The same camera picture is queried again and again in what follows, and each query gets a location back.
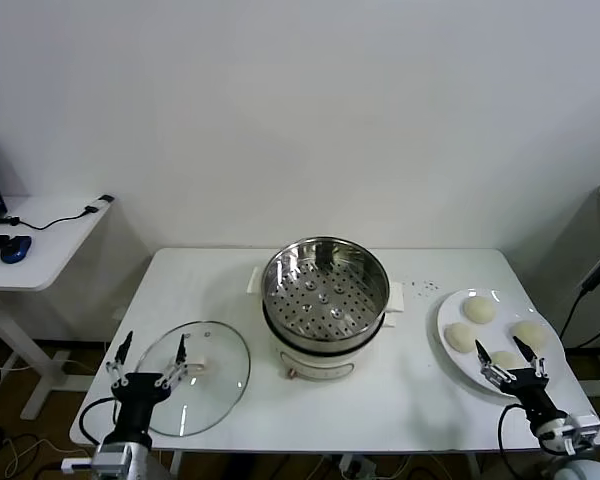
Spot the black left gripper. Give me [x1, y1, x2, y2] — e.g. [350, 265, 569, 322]
[105, 329, 190, 442]

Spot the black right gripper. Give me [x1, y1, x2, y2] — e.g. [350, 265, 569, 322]
[473, 335, 570, 434]

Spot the white steamed baozi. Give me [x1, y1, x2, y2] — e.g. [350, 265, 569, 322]
[508, 319, 550, 351]
[443, 322, 480, 354]
[462, 295, 498, 325]
[487, 349, 526, 374]

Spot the glass pot lid cream handle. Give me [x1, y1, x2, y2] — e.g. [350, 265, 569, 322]
[132, 319, 252, 439]

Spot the stainless steel steamer basket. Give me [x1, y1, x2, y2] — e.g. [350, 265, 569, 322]
[260, 236, 391, 351]

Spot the white round plate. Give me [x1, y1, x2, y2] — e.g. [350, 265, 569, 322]
[435, 288, 567, 400]

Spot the white side table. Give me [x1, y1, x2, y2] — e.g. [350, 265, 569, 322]
[0, 193, 119, 421]

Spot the white electric cooker pot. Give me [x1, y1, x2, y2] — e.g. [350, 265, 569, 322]
[248, 266, 407, 384]

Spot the blue computer mouse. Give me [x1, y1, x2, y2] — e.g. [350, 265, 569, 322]
[0, 234, 33, 265]

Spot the white power strip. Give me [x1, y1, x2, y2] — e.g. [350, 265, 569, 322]
[339, 453, 379, 476]

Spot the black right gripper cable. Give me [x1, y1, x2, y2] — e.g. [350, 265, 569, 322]
[497, 403, 529, 456]

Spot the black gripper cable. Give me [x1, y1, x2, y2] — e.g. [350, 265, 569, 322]
[497, 403, 529, 456]
[78, 397, 119, 447]

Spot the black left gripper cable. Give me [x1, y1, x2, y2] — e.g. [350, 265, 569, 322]
[78, 397, 119, 447]

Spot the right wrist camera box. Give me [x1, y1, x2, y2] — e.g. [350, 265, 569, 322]
[572, 413, 600, 444]

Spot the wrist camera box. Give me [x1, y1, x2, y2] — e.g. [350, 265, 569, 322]
[61, 457, 95, 475]
[572, 413, 600, 444]

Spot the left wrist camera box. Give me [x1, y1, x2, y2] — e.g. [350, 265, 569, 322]
[61, 457, 95, 475]

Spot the black hanging adapter cable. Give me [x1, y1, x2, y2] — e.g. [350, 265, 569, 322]
[559, 247, 600, 351]

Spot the black cable with adapter plug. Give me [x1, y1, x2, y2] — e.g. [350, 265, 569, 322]
[0, 193, 116, 231]

